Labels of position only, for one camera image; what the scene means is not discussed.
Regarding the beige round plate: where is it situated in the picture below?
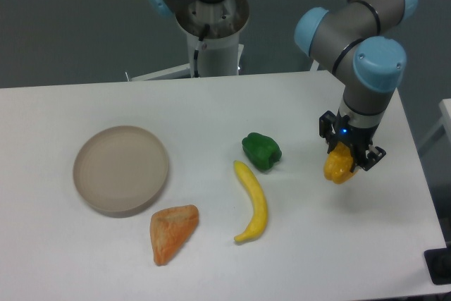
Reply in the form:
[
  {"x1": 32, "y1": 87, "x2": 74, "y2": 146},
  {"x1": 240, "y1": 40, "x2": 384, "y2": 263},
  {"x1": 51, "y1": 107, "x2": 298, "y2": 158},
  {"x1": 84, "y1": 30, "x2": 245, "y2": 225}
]
[{"x1": 73, "y1": 125, "x2": 169, "y2": 218}]

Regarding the orange triangular pastry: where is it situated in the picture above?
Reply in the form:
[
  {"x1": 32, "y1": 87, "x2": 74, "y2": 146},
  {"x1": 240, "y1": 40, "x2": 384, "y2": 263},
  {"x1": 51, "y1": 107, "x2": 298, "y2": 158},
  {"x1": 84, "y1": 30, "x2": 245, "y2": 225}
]
[{"x1": 149, "y1": 204, "x2": 199, "y2": 266}]

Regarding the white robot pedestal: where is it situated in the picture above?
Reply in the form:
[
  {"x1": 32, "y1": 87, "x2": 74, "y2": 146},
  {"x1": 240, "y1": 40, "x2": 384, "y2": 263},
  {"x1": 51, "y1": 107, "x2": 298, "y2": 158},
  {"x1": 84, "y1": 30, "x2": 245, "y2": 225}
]
[{"x1": 130, "y1": 0, "x2": 249, "y2": 82}]

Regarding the black cable on pedestal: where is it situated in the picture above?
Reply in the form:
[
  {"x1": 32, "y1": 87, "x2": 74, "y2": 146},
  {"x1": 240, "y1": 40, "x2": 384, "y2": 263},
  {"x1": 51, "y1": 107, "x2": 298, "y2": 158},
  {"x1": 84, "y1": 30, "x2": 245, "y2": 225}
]
[{"x1": 192, "y1": 23, "x2": 211, "y2": 78}]

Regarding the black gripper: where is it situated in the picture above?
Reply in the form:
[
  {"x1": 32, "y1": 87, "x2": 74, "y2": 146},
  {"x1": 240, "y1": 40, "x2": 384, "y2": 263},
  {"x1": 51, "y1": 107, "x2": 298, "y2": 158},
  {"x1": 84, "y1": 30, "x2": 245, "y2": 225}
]
[{"x1": 319, "y1": 111, "x2": 386, "y2": 173}]

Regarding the white furniture edge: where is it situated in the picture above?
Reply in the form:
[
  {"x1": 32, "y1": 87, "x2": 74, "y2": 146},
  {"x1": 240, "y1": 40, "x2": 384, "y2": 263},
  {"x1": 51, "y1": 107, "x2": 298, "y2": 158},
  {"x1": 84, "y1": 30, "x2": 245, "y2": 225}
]
[{"x1": 439, "y1": 98, "x2": 451, "y2": 137}]

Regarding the yellow banana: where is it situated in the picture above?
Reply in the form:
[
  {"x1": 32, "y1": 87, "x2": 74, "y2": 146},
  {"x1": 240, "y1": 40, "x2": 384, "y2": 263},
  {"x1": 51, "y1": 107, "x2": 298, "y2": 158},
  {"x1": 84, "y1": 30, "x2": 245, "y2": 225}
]
[{"x1": 233, "y1": 161, "x2": 268, "y2": 243}]

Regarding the green pepper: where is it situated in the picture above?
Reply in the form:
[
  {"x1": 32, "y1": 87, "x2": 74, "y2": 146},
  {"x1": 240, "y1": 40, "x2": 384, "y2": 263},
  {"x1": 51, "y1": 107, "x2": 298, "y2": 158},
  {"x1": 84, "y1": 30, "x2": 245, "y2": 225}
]
[{"x1": 242, "y1": 133, "x2": 282, "y2": 172}]

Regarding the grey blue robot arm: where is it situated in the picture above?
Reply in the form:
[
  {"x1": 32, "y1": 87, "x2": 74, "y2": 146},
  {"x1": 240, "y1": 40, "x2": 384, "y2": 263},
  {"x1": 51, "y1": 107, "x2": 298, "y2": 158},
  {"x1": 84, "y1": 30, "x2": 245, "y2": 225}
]
[{"x1": 148, "y1": 0, "x2": 418, "y2": 173}]

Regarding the black clamp at table edge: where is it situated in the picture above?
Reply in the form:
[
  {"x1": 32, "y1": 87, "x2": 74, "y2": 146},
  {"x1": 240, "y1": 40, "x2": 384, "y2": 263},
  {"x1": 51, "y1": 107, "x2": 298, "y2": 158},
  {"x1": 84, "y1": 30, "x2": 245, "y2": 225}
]
[{"x1": 424, "y1": 247, "x2": 450, "y2": 285}]

